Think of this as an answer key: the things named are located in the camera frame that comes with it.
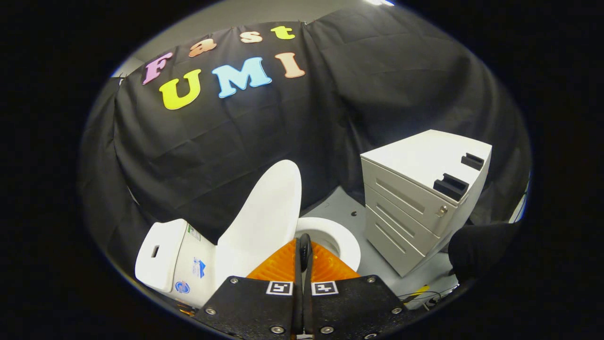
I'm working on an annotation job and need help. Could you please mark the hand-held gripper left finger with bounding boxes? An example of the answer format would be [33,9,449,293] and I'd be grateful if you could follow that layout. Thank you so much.
[193,235,305,340]

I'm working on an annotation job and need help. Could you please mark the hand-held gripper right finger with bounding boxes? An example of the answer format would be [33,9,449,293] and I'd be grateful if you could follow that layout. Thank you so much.
[302,235,411,340]

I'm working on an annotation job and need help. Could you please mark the white toilet lid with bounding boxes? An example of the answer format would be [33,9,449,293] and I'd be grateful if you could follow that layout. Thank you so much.
[215,160,302,284]

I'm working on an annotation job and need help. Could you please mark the white toilet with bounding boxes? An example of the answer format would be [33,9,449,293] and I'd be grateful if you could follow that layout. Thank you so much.
[134,217,362,310]

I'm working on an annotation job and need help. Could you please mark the person's dark clothing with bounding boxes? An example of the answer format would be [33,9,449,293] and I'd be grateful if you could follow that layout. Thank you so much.
[447,222,522,284]

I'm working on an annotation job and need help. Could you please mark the white drawer cabinet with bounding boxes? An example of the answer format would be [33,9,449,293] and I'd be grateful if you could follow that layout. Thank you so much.
[360,130,493,278]

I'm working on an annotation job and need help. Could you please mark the black backdrop cloth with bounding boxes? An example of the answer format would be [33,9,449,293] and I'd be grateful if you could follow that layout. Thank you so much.
[78,5,531,279]

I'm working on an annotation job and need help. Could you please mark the black floor cables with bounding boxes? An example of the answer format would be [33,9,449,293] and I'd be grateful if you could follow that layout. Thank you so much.
[399,282,459,311]

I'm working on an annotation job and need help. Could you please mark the large black cabinet bracket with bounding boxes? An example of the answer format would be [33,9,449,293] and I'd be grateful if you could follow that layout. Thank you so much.
[433,173,470,202]

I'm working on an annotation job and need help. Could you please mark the small black cabinet bracket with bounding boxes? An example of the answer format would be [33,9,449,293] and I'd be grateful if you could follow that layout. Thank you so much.
[461,153,486,171]

